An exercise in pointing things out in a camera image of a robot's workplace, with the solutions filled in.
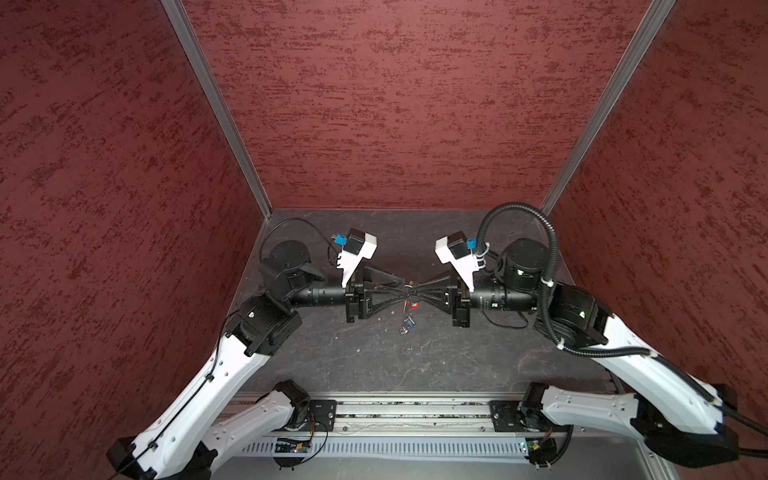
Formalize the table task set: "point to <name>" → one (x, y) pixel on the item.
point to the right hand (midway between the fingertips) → (412, 301)
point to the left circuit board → (289, 447)
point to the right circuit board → (541, 452)
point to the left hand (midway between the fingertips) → (400, 297)
